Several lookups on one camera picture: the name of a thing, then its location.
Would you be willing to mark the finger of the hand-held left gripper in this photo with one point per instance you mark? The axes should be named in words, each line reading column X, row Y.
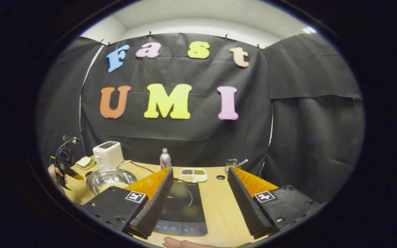
column 71, row 172

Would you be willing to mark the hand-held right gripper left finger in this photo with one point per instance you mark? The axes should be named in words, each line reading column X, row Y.
column 155, row 203

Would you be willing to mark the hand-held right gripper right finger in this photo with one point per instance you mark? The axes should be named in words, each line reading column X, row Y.
column 248, row 206

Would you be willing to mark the black induction cooktop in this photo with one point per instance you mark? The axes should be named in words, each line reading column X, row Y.
column 184, row 206

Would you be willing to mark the bread slice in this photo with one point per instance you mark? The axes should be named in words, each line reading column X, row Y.
column 84, row 161

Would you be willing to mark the small plate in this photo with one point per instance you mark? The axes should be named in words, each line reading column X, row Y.
column 87, row 168

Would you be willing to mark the white toaster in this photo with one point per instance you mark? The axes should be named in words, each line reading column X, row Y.
column 108, row 154

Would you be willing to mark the pile of soybeans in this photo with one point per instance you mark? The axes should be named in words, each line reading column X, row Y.
column 110, row 186

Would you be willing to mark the silver bottle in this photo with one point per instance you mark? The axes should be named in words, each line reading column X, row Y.
column 165, row 161

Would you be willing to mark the silver utensil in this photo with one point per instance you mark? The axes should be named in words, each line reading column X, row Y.
column 242, row 162

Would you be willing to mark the white divided bean tray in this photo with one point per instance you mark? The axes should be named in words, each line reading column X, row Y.
column 193, row 175

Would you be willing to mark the black backdrop cloth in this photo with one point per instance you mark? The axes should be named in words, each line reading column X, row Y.
column 191, row 137

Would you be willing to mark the small ceiling light panel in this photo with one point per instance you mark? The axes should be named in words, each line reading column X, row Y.
column 308, row 30

